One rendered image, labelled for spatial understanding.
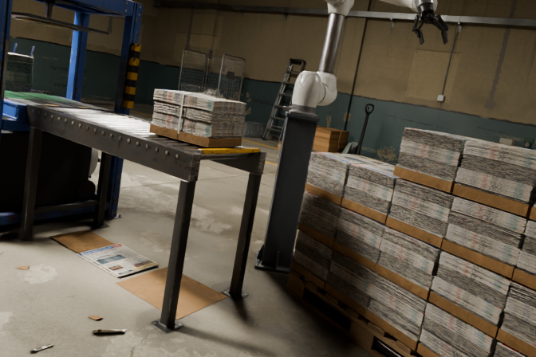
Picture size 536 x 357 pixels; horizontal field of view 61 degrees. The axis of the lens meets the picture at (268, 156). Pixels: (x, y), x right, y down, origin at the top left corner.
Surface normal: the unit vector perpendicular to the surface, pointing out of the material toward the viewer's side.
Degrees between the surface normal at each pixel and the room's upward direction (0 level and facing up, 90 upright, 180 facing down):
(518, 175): 90
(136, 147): 90
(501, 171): 90
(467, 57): 90
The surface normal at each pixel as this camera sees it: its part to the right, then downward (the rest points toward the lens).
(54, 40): 0.81, 0.22
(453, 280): -0.81, -0.06
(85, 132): -0.56, 0.03
